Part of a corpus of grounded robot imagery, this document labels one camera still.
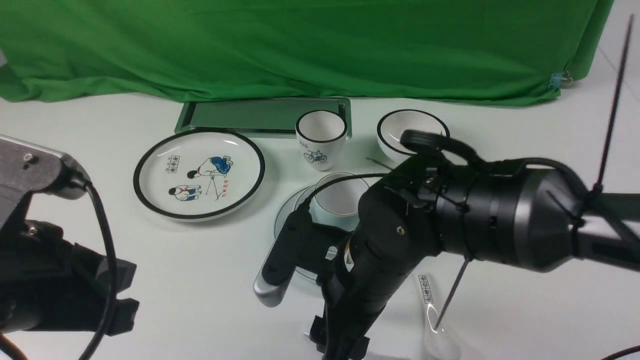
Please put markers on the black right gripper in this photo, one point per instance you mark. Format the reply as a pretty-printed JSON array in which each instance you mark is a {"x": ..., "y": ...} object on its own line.
[{"x": 395, "y": 232}]

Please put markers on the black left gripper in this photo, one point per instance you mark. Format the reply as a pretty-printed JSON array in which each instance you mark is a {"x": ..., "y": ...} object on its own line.
[{"x": 48, "y": 284}]

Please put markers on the pale blue plain cup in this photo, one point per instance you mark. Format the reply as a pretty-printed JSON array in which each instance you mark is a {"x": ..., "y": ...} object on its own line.
[{"x": 337, "y": 205}]

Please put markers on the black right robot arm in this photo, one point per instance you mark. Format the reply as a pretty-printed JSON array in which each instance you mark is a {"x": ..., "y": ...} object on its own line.
[{"x": 528, "y": 213}]

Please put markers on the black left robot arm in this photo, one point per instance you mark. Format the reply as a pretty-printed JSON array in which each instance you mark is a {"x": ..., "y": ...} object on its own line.
[{"x": 49, "y": 284}]

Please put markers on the white spoon with label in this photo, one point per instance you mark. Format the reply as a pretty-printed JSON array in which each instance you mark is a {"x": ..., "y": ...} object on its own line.
[{"x": 437, "y": 342}]

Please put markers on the pale blue plain plate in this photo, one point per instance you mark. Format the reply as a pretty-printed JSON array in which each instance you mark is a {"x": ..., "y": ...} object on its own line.
[{"x": 282, "y": 220}]

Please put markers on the black-rimmed illustrated plate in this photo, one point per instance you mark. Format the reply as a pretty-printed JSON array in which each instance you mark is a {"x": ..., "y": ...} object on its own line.
[{"x": 199, "y": 175}]

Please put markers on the white cup with bicycle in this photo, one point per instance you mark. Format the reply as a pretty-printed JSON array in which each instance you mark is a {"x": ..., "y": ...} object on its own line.
[{"x": 321, "y": 135}]

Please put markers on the black-rimmed white bowl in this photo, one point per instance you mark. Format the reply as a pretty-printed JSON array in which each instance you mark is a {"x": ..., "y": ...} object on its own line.
[{"x": 392, "y": 125}]

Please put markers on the green rectangular tray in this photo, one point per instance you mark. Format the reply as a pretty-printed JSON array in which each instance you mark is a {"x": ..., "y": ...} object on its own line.
[{"x": 260, "y": 117}]

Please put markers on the green backdrop cloth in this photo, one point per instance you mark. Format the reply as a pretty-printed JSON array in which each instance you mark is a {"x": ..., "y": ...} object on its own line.
[{"x": 485, "y": 52}]

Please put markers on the blue binder clip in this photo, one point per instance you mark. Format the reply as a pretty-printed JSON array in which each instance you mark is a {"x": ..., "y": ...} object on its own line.
[{"x": 559, "y": 80}]

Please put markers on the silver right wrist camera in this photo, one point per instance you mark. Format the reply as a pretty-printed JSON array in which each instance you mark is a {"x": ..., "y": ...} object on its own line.
[{"x": 301, "y": 243}]

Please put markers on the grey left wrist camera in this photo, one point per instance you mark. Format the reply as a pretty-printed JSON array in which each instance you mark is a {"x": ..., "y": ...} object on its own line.
[{"x": 27, "y": 169}]

